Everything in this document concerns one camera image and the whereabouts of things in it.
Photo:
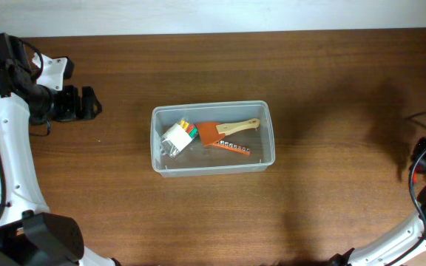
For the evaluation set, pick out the clear case of coloured bits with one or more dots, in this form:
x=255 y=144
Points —
x=178 y=137

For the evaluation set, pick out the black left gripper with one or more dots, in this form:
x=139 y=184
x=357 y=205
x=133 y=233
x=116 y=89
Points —
x=73 y=111

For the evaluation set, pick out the clear plastic container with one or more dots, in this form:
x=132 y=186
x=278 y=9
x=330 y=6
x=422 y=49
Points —
x=197 y=159

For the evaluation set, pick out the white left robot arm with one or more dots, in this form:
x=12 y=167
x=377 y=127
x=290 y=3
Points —
x=33 y=93

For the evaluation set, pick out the orange socket rail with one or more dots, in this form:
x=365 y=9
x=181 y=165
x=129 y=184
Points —
x=232 y=147

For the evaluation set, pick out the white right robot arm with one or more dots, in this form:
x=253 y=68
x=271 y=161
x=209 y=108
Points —
x=400 y=244

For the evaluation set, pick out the red handled pliers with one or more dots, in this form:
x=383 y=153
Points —
x=415 y=177

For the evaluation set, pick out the red scraper with wooden handle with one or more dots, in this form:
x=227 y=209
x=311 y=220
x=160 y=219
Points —
x=212 y=132

